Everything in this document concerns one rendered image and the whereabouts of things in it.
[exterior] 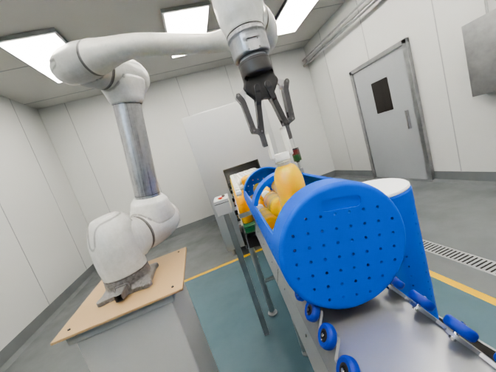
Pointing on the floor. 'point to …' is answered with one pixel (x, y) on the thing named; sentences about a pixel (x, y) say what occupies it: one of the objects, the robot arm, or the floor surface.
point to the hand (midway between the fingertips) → (277, 144)
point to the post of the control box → (246, 273)
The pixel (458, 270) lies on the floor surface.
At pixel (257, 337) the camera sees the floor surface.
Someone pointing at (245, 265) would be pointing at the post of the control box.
